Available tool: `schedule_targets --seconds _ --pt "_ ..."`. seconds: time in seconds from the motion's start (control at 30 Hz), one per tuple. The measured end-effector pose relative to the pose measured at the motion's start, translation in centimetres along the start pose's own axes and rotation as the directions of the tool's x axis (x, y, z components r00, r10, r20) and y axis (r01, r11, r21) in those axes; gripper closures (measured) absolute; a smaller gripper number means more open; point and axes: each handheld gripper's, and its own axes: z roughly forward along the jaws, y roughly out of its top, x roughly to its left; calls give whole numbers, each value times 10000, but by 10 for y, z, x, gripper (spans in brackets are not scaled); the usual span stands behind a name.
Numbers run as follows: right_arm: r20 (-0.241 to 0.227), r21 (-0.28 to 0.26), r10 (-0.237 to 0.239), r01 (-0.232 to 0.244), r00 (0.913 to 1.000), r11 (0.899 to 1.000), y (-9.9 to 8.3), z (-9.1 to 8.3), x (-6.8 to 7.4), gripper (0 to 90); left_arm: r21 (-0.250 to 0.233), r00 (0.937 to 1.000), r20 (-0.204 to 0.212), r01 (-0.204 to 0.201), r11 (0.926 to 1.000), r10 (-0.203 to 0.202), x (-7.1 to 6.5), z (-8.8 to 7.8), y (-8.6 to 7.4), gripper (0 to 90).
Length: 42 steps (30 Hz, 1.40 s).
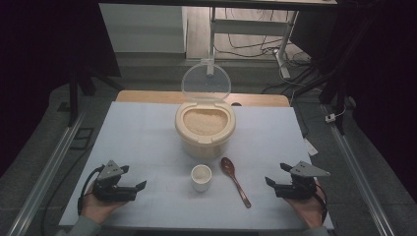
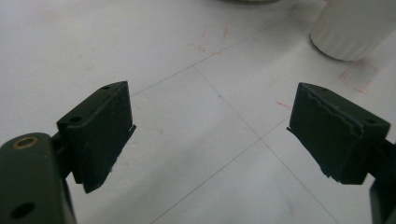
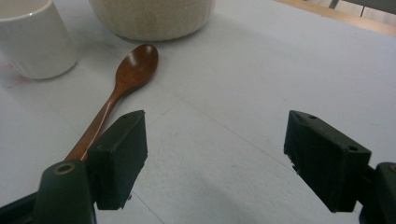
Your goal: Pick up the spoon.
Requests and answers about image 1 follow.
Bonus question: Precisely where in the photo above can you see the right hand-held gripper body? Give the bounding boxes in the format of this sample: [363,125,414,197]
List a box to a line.
[274,160,331,201]

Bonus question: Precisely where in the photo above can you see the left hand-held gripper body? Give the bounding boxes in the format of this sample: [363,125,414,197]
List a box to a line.
[92,159,138,203]

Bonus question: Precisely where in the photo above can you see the brown wooden spoon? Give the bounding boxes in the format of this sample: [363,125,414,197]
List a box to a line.
[220,156,253,209]

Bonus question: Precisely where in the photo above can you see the white cup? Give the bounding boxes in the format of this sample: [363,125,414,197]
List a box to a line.
[190,163,213,194]

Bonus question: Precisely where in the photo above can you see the beige rice container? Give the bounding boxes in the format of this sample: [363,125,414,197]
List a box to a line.
[174,100,237,161]

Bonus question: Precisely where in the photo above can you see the rice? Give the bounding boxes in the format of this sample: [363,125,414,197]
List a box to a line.
[182,108,229,137]

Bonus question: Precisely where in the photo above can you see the person's left hand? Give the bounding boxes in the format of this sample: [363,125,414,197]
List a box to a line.
[80,191,128,226]

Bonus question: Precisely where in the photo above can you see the person's right hand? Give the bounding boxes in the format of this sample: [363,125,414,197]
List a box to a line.
[284,178,328,230]

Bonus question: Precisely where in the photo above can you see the white table mat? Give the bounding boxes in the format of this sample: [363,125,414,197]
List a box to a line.
[58,100,335,231]

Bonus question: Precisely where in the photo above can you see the white paper tag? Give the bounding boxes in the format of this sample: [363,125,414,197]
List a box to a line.
[302,138,320,157]

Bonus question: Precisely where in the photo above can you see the wooden table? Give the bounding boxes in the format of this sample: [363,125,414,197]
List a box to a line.
[115,89,291,108]

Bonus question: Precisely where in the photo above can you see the black metal stand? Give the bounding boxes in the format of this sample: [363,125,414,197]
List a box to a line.
[318,58,349,136]

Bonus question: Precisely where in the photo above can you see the black tripod stand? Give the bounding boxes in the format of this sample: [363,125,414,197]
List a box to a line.
[66,64,125,128]

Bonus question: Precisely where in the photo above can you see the clear round container lid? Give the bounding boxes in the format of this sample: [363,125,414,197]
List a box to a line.
[180,61,232,102]

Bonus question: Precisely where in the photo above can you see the white cabinet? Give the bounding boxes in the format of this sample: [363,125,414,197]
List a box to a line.
[98,3,188,54]

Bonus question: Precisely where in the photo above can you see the left hand-held gripper cable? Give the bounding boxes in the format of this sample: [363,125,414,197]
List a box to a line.
[77,164,106,216]

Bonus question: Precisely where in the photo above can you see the hand-held gripper cable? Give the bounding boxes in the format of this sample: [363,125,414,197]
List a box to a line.
[314,182,329,224]
[77,164,106,216]

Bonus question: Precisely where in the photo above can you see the right hand-held gripper cable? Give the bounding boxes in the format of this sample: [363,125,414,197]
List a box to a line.
[314,182,329,224]

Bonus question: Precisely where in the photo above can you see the aluminium rail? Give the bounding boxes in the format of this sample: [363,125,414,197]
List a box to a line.
[6,110,89,236]
[322,103,396,236]

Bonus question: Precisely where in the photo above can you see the black floor cables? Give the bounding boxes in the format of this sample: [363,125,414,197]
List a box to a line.
[213,7,313,67]

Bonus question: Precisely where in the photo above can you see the white desk frame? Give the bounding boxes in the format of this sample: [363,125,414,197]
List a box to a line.
[207,6,300,80]

